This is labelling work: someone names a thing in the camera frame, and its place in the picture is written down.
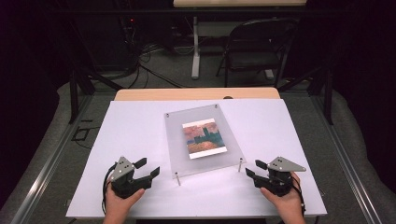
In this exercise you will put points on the black horizontal bar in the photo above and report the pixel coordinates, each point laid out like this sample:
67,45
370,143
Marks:
124,11

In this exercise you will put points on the black folding chair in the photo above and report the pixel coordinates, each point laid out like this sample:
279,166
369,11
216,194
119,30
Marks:
249,60

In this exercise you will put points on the wooden table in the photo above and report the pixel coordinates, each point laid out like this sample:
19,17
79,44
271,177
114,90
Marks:
186,93

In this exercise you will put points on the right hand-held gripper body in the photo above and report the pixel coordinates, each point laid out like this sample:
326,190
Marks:
277,182

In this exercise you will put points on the black metal stand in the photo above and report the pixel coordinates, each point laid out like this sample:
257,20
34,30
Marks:
327,93
73,93

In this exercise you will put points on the white desk leg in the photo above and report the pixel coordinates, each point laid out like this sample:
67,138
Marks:
195,56

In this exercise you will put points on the person's left hand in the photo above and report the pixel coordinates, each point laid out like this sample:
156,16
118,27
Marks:
118,207

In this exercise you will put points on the white table board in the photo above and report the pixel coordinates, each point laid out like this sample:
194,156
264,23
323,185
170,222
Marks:
130,130

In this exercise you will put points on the light wooden desk top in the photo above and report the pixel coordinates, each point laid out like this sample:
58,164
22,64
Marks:
239,3

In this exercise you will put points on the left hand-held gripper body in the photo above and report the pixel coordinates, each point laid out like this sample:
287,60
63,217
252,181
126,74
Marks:
124,183

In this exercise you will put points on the dark round table grommet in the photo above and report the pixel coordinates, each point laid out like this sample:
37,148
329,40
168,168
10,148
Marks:
228,97

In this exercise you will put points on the landscape painting print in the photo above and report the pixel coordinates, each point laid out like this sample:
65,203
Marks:
204,138

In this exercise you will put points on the person's right hand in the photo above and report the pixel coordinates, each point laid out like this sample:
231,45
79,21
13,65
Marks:
288,205

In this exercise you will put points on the clear acrylic photo frame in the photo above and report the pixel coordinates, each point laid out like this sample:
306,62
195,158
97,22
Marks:
180,137

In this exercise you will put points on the aluminium floor rail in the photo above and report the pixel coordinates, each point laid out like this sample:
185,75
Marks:
348,174
46,174

